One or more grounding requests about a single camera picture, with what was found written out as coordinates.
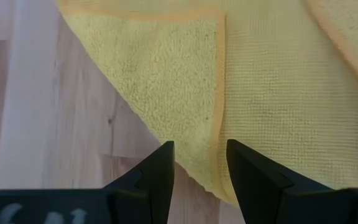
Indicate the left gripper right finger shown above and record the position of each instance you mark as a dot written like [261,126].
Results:
[291,205]

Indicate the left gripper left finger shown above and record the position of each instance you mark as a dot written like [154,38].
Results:
[73,207]

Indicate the yellow microfiber towel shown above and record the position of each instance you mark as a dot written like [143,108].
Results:
[259,93]

